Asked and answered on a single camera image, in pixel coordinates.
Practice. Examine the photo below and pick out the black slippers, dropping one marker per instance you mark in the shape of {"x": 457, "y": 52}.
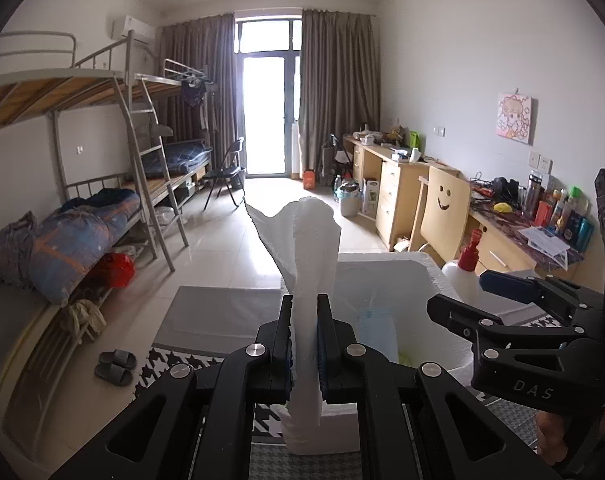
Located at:
{"x": 116, "y": 367}

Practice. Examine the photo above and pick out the orange box on floor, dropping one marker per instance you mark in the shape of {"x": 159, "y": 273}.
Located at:
{"x": 308, "y": 180}

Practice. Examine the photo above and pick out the white tissue paper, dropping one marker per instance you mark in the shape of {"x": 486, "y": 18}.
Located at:
{"x": 303, "y": 241}

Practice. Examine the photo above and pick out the teal bottle on desk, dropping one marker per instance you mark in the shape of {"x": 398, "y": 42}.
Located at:
{"x": 584, "y": 236}

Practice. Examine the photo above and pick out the brown curtain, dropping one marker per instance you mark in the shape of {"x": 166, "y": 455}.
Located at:
{"x": 339, "y": 79}
{"x": 200, "y": 55}

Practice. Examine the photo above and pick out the papers on desk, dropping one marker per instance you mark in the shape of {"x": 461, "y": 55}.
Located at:
{"x": 548, "y": 244}

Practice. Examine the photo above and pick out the white bucket on floor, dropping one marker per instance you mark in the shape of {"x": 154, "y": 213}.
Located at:
{"x": 350, "y": 199}

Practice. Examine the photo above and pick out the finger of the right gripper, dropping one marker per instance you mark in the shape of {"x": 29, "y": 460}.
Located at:
{"x": 478, "y": 327}
{"x": 523, "y": 290}

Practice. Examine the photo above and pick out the white air conditioner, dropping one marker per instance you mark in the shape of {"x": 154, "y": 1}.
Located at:
{"x": 142, "y": 32}

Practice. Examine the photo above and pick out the glass balcony door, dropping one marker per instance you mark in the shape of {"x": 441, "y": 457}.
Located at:
{"x": 267, "y": 50}

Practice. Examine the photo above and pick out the wooden desk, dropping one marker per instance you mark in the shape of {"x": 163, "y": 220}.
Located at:
{"x": 501, "y": 248}

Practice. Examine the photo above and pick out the blue plaid quilt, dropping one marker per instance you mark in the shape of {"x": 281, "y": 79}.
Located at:
{"x": 54, "y": 255}

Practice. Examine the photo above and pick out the black folding chair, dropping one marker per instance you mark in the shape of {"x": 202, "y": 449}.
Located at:
{"x": 230, "y": 173}

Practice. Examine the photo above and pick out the blue face mask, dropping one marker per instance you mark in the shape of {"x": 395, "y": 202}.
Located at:
{"x": 376, "y": 329}

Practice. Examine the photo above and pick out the left brown curtain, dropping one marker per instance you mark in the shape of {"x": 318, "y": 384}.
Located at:
{"x": 200, "y": 55}

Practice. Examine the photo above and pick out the metal bunk bed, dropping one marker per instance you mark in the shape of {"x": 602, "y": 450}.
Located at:
{"x": 98, "y": 117}

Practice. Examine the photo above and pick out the right brown curtain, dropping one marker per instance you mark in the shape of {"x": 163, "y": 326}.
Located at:
{"x": 339, "y": 79}

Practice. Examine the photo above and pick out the red plastic bag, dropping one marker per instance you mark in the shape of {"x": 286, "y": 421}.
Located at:
{"x": 113, "y": 271}

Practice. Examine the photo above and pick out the white foam box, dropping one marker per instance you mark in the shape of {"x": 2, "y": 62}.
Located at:
{"x": 383, "y": 296}

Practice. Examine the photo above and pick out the smiley wooden chair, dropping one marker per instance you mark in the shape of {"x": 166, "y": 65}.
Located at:
{"x": 441, "y": 215}

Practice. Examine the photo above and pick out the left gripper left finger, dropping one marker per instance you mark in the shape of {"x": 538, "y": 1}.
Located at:
{"x": 193, "y": 424}

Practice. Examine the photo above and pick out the houndstooth tablecloth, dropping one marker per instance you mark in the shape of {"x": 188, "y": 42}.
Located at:
{"x": 332, "y": 449}

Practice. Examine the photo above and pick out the cartoon wall picture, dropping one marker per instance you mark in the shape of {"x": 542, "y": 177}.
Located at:
{"x": 514, "y": 115}

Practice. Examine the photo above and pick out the yellow object on desk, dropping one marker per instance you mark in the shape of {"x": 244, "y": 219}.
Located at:
{"x": 502, "y": 208}

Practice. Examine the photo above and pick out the white pump lotion bottle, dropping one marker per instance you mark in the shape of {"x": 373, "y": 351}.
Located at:
{"x": 461, "y": 272}

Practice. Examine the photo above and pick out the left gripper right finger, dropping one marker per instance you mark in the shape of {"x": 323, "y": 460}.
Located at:
{"x": 415, "y": 423}

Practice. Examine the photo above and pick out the right hand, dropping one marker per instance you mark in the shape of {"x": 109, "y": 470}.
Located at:
{"x": 551, "y": 446}

